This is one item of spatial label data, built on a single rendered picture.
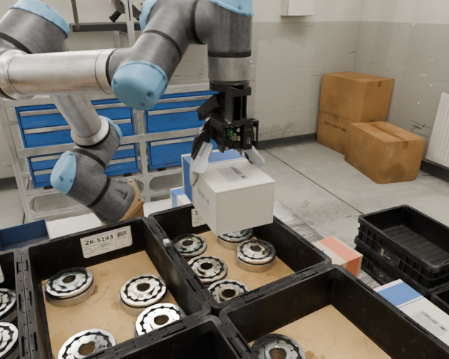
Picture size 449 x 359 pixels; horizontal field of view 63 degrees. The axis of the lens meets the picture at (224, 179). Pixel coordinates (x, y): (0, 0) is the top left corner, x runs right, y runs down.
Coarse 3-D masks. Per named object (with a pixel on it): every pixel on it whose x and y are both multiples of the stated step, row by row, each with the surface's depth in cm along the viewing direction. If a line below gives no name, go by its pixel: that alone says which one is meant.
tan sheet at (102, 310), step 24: (120, 264) 95; (144, 264) 95; (96, 288) 87; (120, 288) 87; (48, 312) 80; (72, 312) 80; (96, 312) 80; (120, 312) 80; (72, 336) 74; (120, 336) 74
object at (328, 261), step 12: (192, 204) 103; (156, 216) 99; (156, 228) 92; (288, 228) 92; (300, 240) 88; (324, 264) 79; (192, 276) 76; (288, 276) 76; (204, 288) 73; (264, 288) 72; (228, 300) 69; (240, 300) 69; (216, 312) 68
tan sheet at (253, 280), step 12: (216, 240) 105; (216, 252) 100; (228, 252) 100; (228, 264) 95; (276, 264) 95; (228, 276) 91; (240, 276) 91; (252, 276) 91; (264, 276) 91; (276, 276) 91; (252, 288) 87
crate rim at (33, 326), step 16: (112, 224) 94; (48, 240) 87; (64, 240) 88; (160, 240) 87; (32, 288) 72; (192, 288) 74; (32, 304) 70; (208, 304) 68; (32, 320) 65; (192, 320) 65; (32, 336) 62; (144, 336) 62; (32, 352) 59; (112, 352) 59
